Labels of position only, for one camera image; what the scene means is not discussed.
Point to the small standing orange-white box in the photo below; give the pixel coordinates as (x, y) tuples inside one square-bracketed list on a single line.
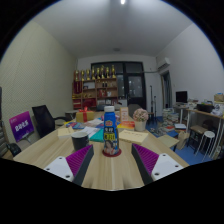
[(124, 114)]

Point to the ceiling light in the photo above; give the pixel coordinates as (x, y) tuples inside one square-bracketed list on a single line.
[(123, 1)]

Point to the wide beige notebook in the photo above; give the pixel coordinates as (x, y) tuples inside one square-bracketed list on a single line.
[(133, 136)]

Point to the purple sign board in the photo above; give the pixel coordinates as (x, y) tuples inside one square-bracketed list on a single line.
[(21, 126)]

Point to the black computer monitor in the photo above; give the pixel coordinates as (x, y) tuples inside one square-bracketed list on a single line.
[(181, 96)]

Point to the black office chair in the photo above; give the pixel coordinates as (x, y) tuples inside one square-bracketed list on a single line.
[(43, 120)]

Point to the black mug white inside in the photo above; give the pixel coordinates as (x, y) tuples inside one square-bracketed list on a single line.
[(80, 141)]

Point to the dark glass door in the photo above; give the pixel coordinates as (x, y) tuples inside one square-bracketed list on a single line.
[(135, 85)]

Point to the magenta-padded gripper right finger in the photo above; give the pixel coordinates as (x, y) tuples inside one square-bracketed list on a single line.
[(165, 165)]

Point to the pile of books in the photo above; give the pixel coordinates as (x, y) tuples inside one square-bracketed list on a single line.
[(170, 118)]

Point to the white round stool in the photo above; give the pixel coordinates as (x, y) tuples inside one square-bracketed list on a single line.
[(208, 135)]

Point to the wooden shelf unit with trophies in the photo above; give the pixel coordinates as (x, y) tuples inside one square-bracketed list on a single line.
[(100, 90)]

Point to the small beige notebook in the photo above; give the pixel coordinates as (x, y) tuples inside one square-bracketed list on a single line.
[(66, 132)]

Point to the white wall air conditioner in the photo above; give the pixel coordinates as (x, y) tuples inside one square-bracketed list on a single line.
[(163, 64)]

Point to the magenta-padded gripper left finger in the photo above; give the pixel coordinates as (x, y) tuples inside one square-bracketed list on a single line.
[(60, 166)]

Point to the white paper sheet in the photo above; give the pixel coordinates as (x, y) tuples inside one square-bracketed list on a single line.
[(90, 130)]

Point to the yellow gift box red ribbon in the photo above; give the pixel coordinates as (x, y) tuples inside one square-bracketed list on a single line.
[(81, 116)]

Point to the pink flowers in white pot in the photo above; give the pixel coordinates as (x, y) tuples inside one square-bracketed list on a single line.
[(140, 115)]

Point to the orange book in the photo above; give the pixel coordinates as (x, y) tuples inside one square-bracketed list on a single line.
[(126, 125)]

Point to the blue drink bottle white cap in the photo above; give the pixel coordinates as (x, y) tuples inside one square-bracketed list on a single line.
[(111, 133)]

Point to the wooden side desk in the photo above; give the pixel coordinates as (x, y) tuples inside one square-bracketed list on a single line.
[(203, 114)]

